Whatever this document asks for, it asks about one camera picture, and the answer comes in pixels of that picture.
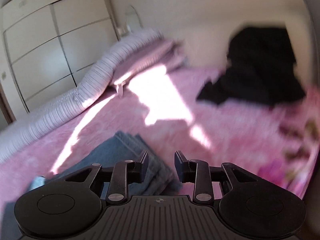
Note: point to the oval mirror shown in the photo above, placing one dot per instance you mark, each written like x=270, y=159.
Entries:
x=132, y=17

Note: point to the striped white quilt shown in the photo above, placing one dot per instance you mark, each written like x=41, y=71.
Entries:
x=62, y=105

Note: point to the black garment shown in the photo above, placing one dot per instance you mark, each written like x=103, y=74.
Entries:
x=257, y=70

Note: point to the wooden doorway frame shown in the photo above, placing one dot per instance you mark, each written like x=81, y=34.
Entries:
x=5, y=105

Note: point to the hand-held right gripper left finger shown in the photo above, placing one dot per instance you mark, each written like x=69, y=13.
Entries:
x=144, y=161

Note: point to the pink floral blanket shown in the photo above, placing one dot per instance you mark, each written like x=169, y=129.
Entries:
x=225, y=135

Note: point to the blue jeans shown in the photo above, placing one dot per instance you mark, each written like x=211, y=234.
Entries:
x=125, y=147

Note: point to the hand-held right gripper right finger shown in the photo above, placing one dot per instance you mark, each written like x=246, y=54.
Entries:
x=178, y=162

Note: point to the white wardrobe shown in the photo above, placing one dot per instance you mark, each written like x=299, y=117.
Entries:
x=37, y=55

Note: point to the purple pillow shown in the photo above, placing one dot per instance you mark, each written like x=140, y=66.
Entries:
x=150, y=57

